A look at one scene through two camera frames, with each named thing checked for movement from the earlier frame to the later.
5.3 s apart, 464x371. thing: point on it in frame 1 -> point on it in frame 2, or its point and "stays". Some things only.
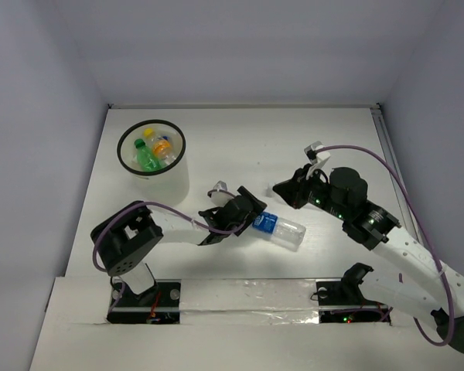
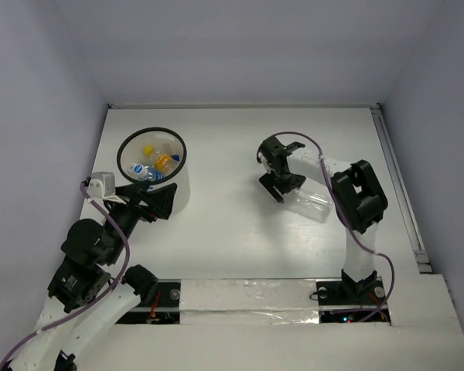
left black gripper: [253, 205] -> [142, 203]
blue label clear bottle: [282, 233] -> [144, 172]
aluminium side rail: [387, 151] stays
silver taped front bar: [249, 301] stays
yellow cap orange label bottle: [162, 148] -> [163, 163]
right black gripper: [293, 190] -> [269, 181]
